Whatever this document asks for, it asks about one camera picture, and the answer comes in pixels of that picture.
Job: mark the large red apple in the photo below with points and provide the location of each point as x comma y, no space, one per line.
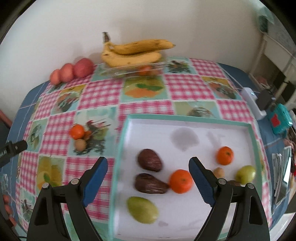
83,68

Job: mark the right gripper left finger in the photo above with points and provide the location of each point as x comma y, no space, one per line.
47,221

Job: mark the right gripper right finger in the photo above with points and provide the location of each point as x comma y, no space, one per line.
249,221

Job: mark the white side table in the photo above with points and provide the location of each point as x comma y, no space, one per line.
281,58

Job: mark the person's left hand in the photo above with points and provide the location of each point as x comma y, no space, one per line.
8,209

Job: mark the green mango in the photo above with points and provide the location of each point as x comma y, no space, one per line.
142,210

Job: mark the white tray teal rim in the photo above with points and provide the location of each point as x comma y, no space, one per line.
153,195

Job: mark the dark brown avocado on tray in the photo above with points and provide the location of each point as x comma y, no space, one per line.
149,160

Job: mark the white charger device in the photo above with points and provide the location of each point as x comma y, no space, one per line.
250,97

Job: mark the clear plastic fruit container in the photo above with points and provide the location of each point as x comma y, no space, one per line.
152,69

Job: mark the orange mandarin on tray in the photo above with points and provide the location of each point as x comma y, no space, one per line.
224,156

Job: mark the brown kiwi fruit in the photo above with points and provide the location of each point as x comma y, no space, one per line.
80,145

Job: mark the dark brown avocado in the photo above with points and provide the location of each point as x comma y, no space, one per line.
147,183
149,160

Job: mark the fruit pattern checkered tablecloth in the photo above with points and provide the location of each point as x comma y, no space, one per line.
186,87

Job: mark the teal toy box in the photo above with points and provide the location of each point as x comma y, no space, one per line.
279,118

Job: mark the dark fruit on tray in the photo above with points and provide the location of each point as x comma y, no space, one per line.
233,182

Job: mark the orange mandarin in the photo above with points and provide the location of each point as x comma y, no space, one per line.
224,156
180,181
77,132

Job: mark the small red apple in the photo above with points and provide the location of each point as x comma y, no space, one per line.
55,77

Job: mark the brown kiwi on tray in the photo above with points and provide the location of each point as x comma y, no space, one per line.
219,172

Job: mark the yellow banana bunch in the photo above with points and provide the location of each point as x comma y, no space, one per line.
134,53

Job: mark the green pear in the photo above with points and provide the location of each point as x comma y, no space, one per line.
245,175

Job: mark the middle red apple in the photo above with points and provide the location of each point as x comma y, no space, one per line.
67,73

